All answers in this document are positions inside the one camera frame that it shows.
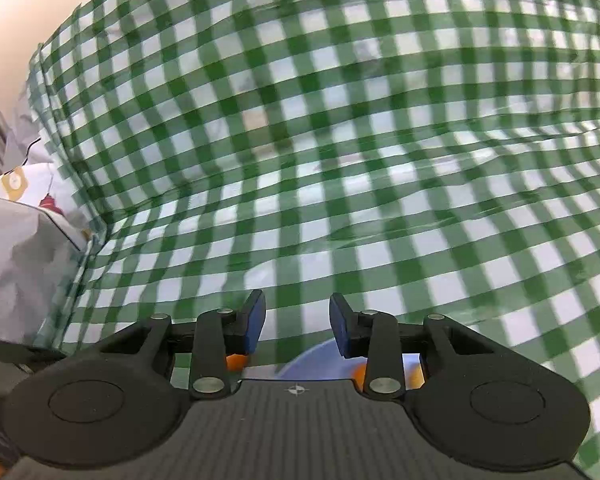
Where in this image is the light blue plate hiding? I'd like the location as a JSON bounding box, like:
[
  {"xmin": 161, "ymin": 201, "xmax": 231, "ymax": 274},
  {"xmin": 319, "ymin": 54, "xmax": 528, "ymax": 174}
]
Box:
[{"xmin": 275, "ymin": 340, "xmax": 424, "ymax": 382}]

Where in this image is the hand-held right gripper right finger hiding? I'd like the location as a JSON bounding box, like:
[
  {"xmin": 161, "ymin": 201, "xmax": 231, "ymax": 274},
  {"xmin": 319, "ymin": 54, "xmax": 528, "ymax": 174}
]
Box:
[{"xmin": 328, "ymin": 292, "xmax": 497, "ymax": 401}]

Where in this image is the grey printed crumpled cloth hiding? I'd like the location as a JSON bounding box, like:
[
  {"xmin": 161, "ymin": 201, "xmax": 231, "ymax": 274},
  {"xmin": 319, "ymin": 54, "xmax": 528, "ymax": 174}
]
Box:
[{"xmin": 0, "ymin": 125, "xmax": 107, "ymax": 352}]

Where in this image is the green white checked tablecloth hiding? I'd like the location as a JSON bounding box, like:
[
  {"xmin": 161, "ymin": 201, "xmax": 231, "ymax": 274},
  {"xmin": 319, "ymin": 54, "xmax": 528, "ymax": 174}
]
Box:
[{"xmin": 27, "ymin": 0, "xmax": 600, "ymax": 480}]

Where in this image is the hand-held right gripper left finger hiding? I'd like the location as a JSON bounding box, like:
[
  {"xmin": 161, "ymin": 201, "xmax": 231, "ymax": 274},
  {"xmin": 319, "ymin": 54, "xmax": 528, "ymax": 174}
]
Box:
[{"xmin": 98, "ymin": 289, "xmax": 267, "ymax": 401}]

